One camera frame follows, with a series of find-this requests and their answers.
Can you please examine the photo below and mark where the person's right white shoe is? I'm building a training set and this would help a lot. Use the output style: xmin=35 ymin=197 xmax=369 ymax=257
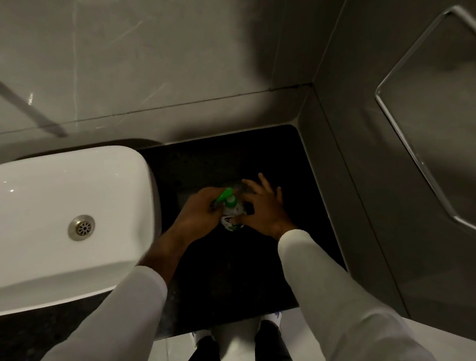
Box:
xmin=259 ymin=309 xmax=284 ymax=330

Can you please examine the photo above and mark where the metal sink drain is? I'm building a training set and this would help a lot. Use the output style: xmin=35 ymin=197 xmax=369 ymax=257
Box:
xmin=67 ymin=214 xmax=97 ymax=243

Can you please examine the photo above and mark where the green pump soap bottle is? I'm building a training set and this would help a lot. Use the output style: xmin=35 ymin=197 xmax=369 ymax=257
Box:
xmin=209 ymin=187 xmax=250 ymax=234

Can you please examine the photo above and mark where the person's right forearm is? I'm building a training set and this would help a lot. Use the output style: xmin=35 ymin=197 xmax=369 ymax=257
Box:
xmin=268 ymin=228 xmax=476 ymax=361

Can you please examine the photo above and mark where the person's right leg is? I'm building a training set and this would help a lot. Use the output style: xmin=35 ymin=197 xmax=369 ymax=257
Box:
xmin=252 ymin=320 xmax=308 ymax=361

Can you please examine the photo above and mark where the person's left forearm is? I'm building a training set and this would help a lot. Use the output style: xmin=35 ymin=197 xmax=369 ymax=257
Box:
xmin=38 ymin=220 xmax=195 ymax=361

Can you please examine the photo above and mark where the person's left leg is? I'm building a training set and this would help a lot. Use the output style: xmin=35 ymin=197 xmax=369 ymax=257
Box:
xmin=179 ymin=333 xmax=223 ymax=361

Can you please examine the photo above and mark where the person's white shoe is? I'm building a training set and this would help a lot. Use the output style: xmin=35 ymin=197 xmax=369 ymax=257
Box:
xmin=190 ymin=328 xmax=215 ymax=350
xmin=259 ymin=309 xmax=284 ymax=330

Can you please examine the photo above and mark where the person's right hand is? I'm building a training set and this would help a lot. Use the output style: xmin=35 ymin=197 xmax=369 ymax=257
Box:
xmin=230 ymin=171 xmax=303 ymax=243

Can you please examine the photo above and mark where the person's left hand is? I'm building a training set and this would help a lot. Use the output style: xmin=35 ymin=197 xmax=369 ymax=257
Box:
xmin=171 ymin=184 xmax=232 ymax=245

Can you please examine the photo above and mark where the chrome towel ring holder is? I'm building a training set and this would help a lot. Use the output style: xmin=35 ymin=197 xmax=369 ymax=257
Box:
xmin=363 ymin=0 xmax=476 ymax=239

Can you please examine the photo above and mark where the white ceramic sink basin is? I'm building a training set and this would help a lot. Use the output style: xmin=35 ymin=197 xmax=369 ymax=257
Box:
xmin=0 ymin=136 xmax=169 ymax=337

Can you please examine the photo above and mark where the person's leg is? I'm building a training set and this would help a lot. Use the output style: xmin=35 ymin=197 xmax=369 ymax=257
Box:
xmin=252 ymin=320 xmax=308 ymax=361
xmin=179 ymin=333 xmax=223 ymax=361

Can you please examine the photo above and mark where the person's left white shoe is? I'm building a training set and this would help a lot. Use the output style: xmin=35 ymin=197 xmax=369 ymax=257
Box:
xmin=190 ymin=328 xmax=215 ymax=350

